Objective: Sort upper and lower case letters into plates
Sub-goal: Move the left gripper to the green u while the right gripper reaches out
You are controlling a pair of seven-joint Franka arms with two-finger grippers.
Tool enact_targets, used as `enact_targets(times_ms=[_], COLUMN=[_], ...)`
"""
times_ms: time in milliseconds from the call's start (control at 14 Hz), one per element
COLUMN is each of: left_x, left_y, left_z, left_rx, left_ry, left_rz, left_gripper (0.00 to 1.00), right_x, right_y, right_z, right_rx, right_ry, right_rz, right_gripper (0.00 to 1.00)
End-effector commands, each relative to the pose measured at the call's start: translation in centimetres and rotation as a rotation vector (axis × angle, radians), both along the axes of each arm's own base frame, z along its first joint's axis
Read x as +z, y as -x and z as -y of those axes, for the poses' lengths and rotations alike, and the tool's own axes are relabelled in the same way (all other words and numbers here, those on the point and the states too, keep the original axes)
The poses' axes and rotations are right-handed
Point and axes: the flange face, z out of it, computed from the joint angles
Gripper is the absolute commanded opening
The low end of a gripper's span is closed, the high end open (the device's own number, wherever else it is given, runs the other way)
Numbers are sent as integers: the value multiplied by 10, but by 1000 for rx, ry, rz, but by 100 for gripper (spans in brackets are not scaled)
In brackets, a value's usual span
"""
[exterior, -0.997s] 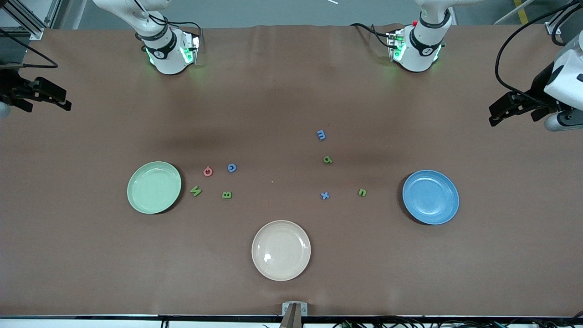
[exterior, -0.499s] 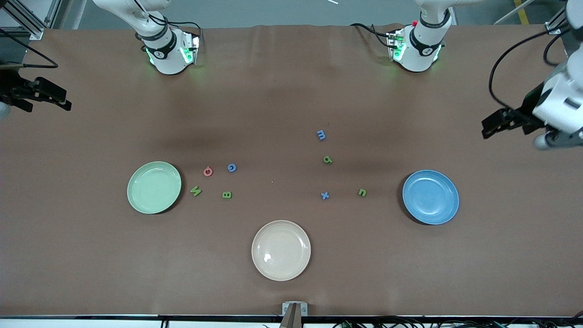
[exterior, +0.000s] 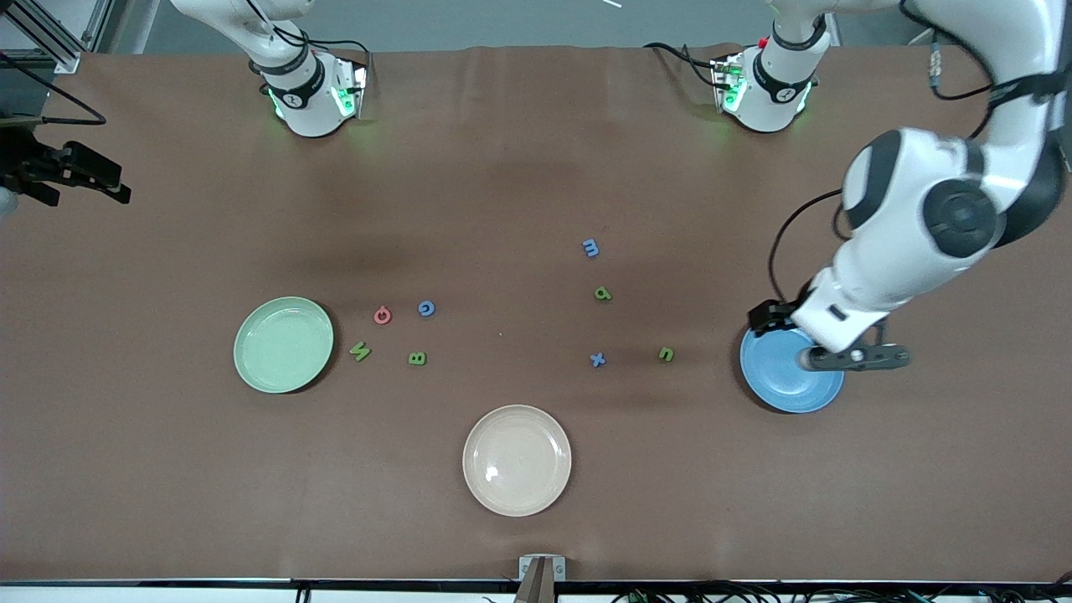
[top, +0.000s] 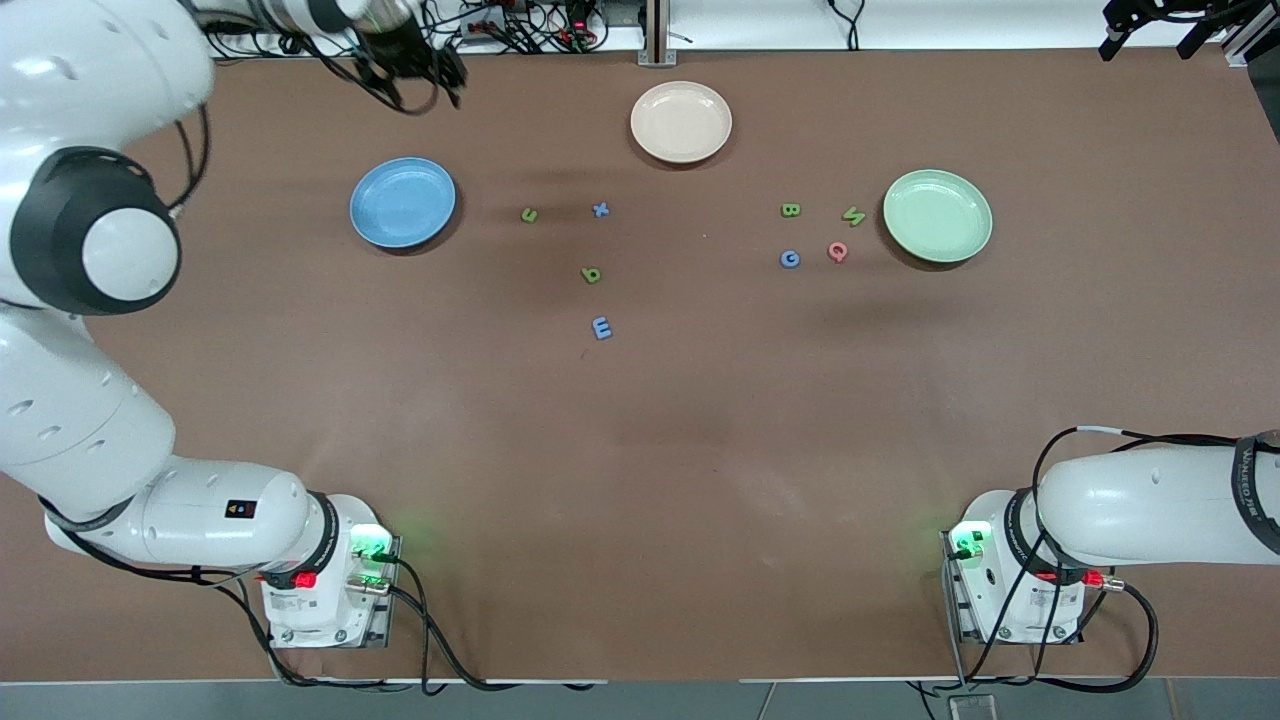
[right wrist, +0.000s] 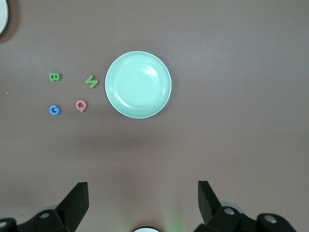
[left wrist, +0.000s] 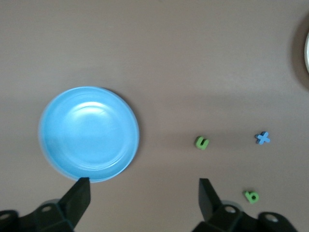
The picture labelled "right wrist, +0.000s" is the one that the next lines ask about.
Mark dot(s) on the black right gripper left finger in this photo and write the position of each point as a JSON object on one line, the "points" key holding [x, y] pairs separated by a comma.
{"points": [[72, 205]]}

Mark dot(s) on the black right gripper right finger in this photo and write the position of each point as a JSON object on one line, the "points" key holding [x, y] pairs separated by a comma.
{"points": [[207, 200]]}

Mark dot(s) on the pink letter Q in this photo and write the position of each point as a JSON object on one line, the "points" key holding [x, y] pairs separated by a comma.
{"points": [[81, 110]]}

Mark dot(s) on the blue letter G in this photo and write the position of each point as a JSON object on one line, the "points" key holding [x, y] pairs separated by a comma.
{"points": [[50, 110]]}

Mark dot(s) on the green letter N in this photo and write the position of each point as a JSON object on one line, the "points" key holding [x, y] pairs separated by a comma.
{"points": [[91, 82]]}

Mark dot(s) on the green letter B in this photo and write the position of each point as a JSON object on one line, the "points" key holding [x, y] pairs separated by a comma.
{"points": [[55, 77]]}

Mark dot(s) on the light green plate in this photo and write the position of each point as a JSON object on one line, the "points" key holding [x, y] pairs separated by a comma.
{"points": [[138, 84]]}

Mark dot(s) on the beige plate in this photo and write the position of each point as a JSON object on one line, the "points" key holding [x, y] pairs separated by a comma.
{"points": [[2, 14]]}

